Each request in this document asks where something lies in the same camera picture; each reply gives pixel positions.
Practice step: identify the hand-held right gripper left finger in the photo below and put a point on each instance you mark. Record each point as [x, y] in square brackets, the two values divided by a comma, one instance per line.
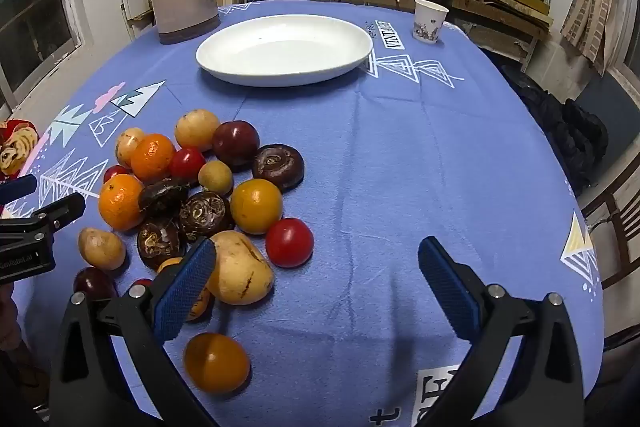
[182, 292]

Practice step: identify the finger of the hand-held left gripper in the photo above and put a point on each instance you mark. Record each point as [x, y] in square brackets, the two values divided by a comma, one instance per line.
[17, 188]
[60, 212]

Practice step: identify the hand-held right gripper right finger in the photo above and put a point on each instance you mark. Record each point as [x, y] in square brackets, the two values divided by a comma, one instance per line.
[450, 292]

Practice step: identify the orange-tan pear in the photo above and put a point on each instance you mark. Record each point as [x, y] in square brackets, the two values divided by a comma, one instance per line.
[200, 305]

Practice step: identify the small red cherry tomato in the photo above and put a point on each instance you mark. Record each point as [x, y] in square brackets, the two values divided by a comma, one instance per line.
[186, 163]
[141, 282]
[114, 172]

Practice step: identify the dark brown water chestnut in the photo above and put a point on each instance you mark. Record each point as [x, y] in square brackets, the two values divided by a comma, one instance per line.
[277, 167]
[162, 197]
[205, 214]
[160, 242]

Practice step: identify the tan pear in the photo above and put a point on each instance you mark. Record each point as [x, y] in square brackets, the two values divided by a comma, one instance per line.
[196, 129]
[101, 248]
[127, 144]

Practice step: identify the orange mandarin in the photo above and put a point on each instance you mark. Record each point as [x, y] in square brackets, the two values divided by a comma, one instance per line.
[152, 157]
[120, 202]

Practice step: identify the large yellow potato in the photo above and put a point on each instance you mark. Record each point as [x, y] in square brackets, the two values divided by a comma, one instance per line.
[240, 269]

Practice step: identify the dark red plum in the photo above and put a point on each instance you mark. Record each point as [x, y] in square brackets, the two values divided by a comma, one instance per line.
[235, 144]
[95, 284]

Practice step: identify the yellow tomato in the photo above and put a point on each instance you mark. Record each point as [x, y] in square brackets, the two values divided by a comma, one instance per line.
[256, 206]
[216, 362]

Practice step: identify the large red tomato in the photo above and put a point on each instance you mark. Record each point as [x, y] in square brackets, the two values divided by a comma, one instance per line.
[289, 242]

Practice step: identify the small tan longan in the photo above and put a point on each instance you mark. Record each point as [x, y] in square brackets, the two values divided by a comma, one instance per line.
[215, 177]

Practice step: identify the white plate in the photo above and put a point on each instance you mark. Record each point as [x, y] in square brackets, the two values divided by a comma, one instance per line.
[285, 47]

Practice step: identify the blue printed tablecloth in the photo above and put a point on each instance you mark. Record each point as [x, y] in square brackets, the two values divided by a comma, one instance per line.
[400, 157]

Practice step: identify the window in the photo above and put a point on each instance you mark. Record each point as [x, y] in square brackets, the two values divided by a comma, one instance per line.
[35, 22]

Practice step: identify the wooden chair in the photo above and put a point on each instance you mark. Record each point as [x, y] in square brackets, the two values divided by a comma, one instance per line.
[620, 227]

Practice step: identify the black jacket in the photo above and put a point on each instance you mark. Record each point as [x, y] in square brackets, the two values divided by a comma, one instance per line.
[575, 132]

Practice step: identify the grey-blue panel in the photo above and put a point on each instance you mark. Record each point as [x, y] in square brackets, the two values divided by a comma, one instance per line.
[615, 102]

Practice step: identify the floral paper cup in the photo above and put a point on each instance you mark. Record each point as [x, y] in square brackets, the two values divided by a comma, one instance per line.
[429, 19]

